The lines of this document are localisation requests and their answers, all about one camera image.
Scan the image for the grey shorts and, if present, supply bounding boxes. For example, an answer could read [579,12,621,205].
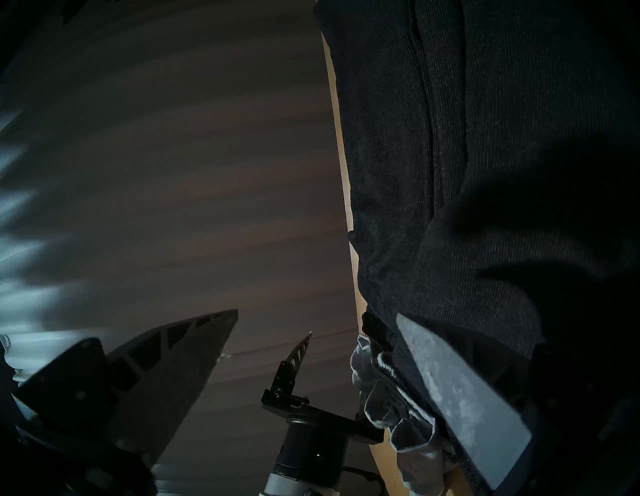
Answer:
[349,334,460,496]

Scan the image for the black shorts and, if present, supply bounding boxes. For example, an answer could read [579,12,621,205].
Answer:
[314,0,640,496]

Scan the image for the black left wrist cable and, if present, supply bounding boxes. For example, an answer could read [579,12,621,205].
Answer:
[344,466,383,485]

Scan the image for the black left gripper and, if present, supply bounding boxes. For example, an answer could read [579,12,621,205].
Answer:
[260,331,386,493]

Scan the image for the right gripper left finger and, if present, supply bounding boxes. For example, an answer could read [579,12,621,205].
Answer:
[12,309,239,466]

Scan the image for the brown pleated curtain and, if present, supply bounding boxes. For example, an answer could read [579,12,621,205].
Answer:
[0,0,381,496]

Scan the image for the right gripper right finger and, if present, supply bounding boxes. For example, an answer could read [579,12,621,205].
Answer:
[396,312,619,492]

